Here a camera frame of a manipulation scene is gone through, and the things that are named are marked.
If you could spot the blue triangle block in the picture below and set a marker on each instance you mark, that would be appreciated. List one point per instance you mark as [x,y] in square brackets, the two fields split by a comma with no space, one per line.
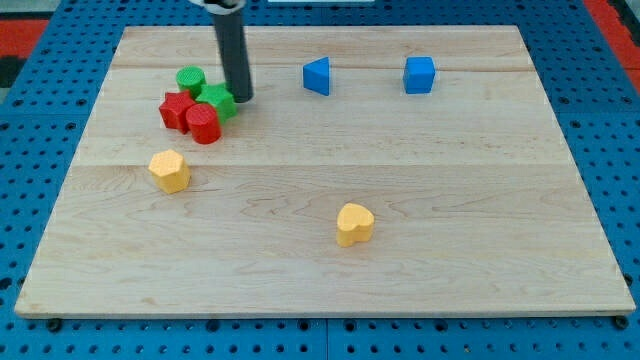
[316,76]

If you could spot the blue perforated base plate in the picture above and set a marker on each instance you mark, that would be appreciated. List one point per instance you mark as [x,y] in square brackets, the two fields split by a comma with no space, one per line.
[49,102]

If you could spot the green star block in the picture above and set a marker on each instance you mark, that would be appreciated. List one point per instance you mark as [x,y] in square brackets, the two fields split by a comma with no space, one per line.
[220,98]

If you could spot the blue cube block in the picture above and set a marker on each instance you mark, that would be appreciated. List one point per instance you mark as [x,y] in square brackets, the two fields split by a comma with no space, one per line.
[419,75]

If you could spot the red cylinder block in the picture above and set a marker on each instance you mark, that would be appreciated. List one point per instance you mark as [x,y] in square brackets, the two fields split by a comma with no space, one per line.
[203,123]

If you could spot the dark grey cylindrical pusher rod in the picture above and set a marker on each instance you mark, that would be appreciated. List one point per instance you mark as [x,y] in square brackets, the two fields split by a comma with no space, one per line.
[230,36]

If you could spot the green cylinder block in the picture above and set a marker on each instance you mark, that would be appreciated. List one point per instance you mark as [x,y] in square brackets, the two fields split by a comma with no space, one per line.
[190,78]

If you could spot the light wooden board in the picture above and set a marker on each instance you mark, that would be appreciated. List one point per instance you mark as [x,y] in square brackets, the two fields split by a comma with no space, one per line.
[479,207]

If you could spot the red star block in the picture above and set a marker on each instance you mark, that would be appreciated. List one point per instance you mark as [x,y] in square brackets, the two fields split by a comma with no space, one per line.
[173,110]

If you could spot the yellow heart block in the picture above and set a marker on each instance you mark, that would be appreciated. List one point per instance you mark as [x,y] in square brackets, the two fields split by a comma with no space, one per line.
[354,224]

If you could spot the yellow hexagon block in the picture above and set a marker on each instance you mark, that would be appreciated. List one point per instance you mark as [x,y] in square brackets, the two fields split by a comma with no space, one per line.
[169,171]

